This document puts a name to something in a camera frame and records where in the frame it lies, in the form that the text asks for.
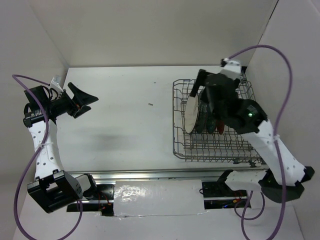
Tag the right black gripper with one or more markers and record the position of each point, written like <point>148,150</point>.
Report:
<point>202,74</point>

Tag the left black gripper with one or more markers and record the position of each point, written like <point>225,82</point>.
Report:
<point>80,98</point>

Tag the cream plate with tree drawing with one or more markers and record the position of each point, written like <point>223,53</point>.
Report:
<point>191,113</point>

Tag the dark teal plate with blossoms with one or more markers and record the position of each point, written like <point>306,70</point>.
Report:
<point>211,123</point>

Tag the red and teal plate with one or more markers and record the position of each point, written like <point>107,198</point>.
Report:
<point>220,126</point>

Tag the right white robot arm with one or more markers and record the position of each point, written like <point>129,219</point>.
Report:
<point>130,128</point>

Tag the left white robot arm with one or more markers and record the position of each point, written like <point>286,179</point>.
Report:
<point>53,188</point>

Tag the white foil-edged panel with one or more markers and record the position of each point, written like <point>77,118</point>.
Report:
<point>158,198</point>

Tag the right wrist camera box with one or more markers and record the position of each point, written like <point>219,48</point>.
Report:
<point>230,68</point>

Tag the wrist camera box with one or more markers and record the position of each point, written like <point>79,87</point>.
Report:
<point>57,83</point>
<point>230,68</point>

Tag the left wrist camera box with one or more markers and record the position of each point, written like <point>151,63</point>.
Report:
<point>57,83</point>

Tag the grey wire dish rack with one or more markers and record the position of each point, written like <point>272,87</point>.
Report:
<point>226,148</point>

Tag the aluminium rail at table edge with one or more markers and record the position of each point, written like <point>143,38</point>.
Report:
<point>207,174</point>

